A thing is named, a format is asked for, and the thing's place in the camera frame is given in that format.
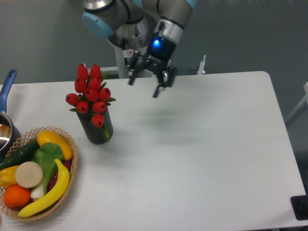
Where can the green bok choy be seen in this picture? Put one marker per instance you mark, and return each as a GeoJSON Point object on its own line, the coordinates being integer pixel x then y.
{"type": "Point", "coordinates": [45, 156]}

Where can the red tulip bouquet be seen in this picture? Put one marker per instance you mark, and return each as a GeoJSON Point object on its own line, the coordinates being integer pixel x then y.
{"type": "Point", "coordinates": [91, 95]}

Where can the yellow banana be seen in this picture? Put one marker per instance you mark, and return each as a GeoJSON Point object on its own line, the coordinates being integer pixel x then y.
{"type": "Point", "coordinates": [52, 196]}

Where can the yellow squash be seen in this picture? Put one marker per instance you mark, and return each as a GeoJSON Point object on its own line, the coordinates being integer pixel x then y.
{"type": "Point", "coordinates": [47, 136]}

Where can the dark grey ribbed vase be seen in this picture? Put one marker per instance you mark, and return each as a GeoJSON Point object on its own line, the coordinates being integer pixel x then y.
{"type": "Point", "coordinates": [95, 134]}

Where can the green cucumber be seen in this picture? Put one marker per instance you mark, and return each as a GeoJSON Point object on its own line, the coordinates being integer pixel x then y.
{"type": "Point", "coordinates": [21, 155]}

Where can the blue handled saucepan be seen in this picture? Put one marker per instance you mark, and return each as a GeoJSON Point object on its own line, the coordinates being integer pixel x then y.
{"type": "Point", "coordinates": [8, 131]}

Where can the orange fruit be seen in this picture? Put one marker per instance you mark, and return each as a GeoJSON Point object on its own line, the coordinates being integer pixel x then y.
{"type": "Point", "coordinates": [16, 196]}

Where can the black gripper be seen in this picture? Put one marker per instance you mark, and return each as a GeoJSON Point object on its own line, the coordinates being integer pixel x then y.
{"type": "Point", "coordinates": [156, 58]}

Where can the woven wicker basket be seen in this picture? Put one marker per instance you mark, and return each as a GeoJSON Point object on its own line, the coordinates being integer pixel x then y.
{"type": "Point", "coordinates": [24, 139]}

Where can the purple red vegetable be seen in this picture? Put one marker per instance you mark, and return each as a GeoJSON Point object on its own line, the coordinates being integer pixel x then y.
{"type": "Point", "coordinates": [53, 181]}

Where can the white frame at right edge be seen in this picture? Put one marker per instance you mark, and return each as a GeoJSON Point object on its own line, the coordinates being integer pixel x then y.
{"type": "Point", "coordinates": [299, 108]}

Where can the black device at table edge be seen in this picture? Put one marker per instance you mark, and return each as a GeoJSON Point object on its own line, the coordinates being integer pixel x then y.
{"type": "Point", "coordinates": [300, 206]}

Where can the beige round slice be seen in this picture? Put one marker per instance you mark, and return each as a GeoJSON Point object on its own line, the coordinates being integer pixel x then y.
{"type": "Point", "coordinates": [29, 174]}

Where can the yellow bell pepper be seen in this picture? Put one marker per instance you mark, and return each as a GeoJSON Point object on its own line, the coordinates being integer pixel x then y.
{"type": "Point", "coordinates": [7, 176]}

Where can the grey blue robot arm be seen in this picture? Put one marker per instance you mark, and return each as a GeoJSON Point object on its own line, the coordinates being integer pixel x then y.
{"type": "Point", "coordinates": [171, 16]}

